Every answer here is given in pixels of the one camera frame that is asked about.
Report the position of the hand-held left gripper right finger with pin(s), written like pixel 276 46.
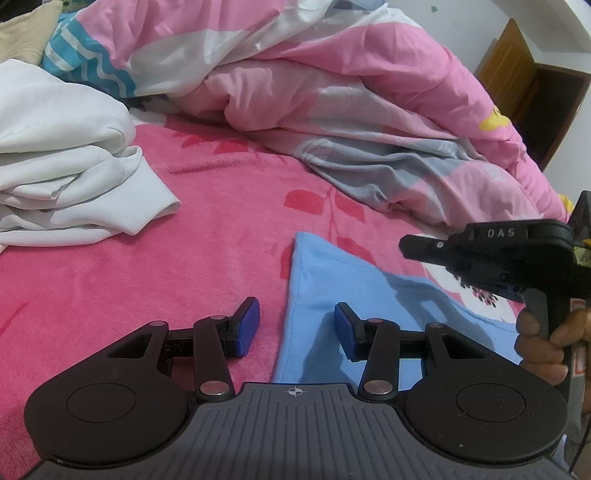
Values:
pixel 344 330

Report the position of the beige garment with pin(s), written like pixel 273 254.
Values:
pixel 23 32

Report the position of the wooden door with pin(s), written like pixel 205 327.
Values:
pixel 521 78

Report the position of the person's right hand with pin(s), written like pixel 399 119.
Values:
pixel 540 355

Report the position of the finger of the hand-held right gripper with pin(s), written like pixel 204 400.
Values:
pixel 425 249
pixel 498 288

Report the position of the white garment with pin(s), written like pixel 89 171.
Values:
pixel 60 152

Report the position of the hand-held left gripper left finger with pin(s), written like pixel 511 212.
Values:
pixel 247 327

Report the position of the pink patterned quilt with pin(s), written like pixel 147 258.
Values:
pixel 323 69

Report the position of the blue t-shirt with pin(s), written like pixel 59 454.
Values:
pixel 323 272

